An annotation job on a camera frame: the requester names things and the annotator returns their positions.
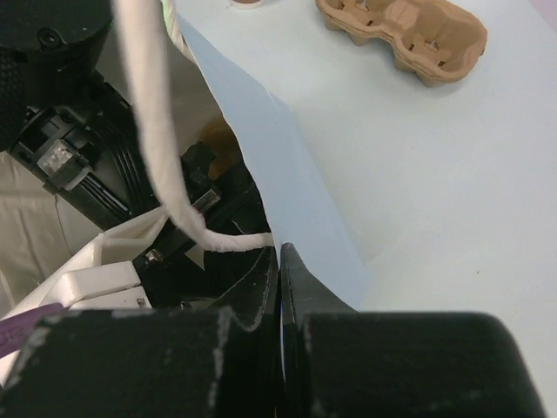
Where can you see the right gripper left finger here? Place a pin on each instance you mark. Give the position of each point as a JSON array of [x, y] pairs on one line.
[[217, 362]]

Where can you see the light blue table mat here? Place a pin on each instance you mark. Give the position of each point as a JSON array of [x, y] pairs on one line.
[[447, 193]]

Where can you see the light blue paper bag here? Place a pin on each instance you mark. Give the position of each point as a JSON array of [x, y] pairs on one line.
[[297, 204]]

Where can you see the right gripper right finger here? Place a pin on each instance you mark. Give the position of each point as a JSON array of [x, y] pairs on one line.
[[339, 362]]

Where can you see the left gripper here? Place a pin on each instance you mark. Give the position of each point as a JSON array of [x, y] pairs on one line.
[[231, 204]]

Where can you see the stack of paper cups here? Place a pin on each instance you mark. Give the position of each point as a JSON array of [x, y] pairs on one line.
[[246, 4]]

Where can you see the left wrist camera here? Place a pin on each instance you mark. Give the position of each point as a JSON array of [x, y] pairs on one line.
[[100, 276]]

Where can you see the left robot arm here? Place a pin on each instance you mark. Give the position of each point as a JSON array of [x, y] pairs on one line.
[[74, 132]]

